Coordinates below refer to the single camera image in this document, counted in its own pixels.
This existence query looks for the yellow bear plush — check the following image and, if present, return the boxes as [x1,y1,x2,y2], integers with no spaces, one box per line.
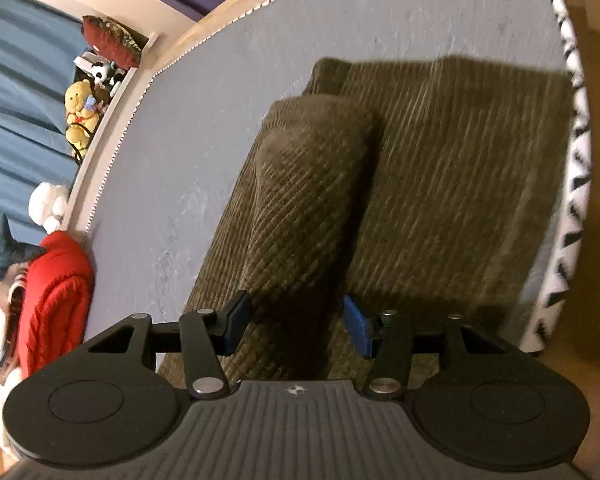
[62,79,106,159]

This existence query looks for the blue curtain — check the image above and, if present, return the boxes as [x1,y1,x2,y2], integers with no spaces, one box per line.
[0,0,89,239]

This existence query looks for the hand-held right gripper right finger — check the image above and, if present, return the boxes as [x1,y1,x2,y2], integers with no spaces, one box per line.
[343,294,520,402]

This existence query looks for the teal shark plush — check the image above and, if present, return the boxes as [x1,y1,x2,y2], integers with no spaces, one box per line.
[0,212,48,322]

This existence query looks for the black and white plush toy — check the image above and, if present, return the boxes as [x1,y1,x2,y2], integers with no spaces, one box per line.
[75,52,127,87]

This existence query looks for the olive corduroy pants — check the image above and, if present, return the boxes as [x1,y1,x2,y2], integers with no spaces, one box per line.
[157,55,577,382]

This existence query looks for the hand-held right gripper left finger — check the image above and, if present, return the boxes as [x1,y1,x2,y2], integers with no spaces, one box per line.
[87,290,253,402]

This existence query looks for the red knitted sweater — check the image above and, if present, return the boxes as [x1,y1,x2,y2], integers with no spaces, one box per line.
[17,230,95,379]

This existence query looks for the red patterned cushion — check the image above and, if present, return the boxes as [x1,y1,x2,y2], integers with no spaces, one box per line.
[81,15,144,69]

